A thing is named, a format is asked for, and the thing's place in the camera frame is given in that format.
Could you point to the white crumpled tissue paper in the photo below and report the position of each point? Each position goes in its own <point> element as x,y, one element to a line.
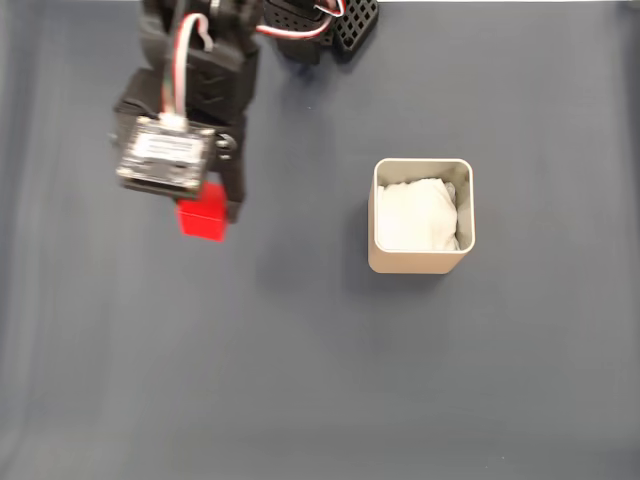
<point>417,215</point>

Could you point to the blue table mat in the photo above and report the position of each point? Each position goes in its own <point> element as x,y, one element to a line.
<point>200,350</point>

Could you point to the gripper camera circuit board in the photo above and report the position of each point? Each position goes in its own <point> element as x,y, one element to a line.
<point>165,155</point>

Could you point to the beige square metal box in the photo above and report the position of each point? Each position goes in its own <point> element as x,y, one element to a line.
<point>410,262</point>

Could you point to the red cube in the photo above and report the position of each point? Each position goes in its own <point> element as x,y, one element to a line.
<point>202,220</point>

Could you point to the black perforated base bracket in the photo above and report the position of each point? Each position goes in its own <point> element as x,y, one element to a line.
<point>357,30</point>

